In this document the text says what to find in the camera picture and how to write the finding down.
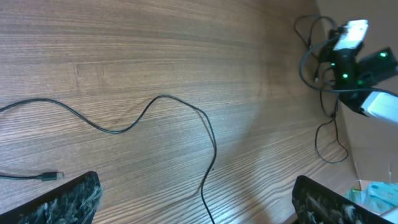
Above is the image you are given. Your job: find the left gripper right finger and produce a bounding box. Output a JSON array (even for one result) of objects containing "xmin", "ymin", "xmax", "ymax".
[{"xmin": 292, "ymin": 175, "xmax": 389, "ymax": 224}]

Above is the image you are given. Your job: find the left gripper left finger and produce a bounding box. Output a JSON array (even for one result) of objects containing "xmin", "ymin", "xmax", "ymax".
[{"xmin": 1, "ymin": 171, "xmax": 103, "ymax": 224}]

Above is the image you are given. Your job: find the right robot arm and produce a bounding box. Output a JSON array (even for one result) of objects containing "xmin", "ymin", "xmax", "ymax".
[{"xmin": 320, "ymin": 31, "xmax": 397, "ymax": 124}]

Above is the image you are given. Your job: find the teal packaging beside table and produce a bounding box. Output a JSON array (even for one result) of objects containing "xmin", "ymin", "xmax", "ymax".
[{"xmin": 345, "ymin": 180, "xmax": 397, "ymax": 215}]

